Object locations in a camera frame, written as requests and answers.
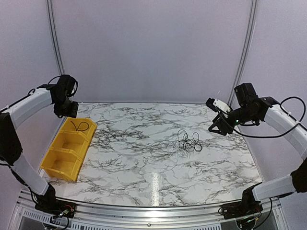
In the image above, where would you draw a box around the yellow bin middle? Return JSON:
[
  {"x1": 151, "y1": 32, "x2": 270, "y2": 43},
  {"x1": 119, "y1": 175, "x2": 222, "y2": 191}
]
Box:
[{"x1": 50, "y1": 131, "x2": 91, "y2": 160}]

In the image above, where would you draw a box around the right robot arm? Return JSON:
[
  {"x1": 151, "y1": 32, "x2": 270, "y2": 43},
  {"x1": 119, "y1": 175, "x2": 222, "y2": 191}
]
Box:
[{"x1": 206, "y1": 83, "x2": 307, "y2": 215}]

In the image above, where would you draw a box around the aluminium front rail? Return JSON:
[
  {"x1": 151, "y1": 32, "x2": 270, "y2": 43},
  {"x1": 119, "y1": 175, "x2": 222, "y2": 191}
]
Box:
[{"x1": 8, "y1": 191, "x2": 288, "y2": 230}]

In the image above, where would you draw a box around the left corner aluminium post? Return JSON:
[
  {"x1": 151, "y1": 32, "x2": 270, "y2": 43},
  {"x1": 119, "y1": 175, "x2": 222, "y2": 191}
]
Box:
[{"x1": 46, "y1": 0, "x2": 65, "y2": 75}]

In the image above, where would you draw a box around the yellow bin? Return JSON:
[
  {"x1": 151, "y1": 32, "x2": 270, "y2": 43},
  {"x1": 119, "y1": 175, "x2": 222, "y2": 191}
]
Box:
[
  {"x1": 50, "y1": 131, "x2": 91, "y2": 160},
  {"x1": 60, "y1": 117, "x2": 97, "y2": 143},
  {"x1": 40, "y1": 147, "x2": 84, "y2": 182}
]

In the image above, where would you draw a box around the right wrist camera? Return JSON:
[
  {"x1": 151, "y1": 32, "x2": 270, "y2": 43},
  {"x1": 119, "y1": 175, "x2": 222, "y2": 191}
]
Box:
[{"x1": 205, "y1": 98, "x2": 231, "y2": 113}]

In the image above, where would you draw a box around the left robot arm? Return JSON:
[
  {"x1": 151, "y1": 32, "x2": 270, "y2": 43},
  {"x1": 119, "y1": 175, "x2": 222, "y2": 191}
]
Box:
[{"x1": 0, "y1": 74, "x2": 79, "y2": 213}]

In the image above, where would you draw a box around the yellow bin near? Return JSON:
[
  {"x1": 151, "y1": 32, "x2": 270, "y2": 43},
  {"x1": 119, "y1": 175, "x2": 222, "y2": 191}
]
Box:
[{"x1": 40, "y1": 147, "x2": 84, "y2": 182}]

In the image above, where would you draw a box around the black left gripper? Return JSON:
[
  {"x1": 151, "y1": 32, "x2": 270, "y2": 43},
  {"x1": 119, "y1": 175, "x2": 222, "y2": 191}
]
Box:
[{"x1": 54, "y1": 95, "x2": 79, "y2": 118}]

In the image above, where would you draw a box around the corner aluminium post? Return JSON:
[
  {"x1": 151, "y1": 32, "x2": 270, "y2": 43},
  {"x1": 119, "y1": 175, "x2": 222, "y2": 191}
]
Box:
[
  {"x1": 46, "y1": 0, "x2": 65, "y2": 75},
  {"x1": 227, "y1": 0, "x2": 259, "y2": 105}
]

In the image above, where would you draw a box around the yellow bin far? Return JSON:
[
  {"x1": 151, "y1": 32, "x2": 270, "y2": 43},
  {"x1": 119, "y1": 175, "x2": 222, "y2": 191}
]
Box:
[{"x1": 60, "y1": 117, "x2": 97, "y2": 143}]

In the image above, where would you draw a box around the right corner aluminium post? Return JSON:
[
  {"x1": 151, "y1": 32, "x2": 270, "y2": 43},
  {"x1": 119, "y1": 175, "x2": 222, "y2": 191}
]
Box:
[{"x1": 227, "y1": 0, "x2": 259, "y2": 105}]

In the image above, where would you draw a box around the dark green cable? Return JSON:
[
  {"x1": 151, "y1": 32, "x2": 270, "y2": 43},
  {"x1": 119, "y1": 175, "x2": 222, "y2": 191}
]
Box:
[{"x1": 177, "y1": 129, "x2": 202, "y2": 153}]

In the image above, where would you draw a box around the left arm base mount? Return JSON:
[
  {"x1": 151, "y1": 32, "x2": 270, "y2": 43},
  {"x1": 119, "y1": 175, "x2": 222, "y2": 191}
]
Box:
[{"x1": 35, "y1": 199, "x2": 76, "y2": 218}]

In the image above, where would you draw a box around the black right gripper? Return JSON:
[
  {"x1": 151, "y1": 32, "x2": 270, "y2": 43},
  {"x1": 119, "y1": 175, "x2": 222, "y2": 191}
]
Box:
[{"x1": 209, "y1": 105, "x2": 258, "y2": 136}]

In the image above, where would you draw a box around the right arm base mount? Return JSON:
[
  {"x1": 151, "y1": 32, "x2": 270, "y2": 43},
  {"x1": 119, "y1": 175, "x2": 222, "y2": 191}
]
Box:
[{"x1": 218, "y1": 201, "x2": 263, "y2": 219}]

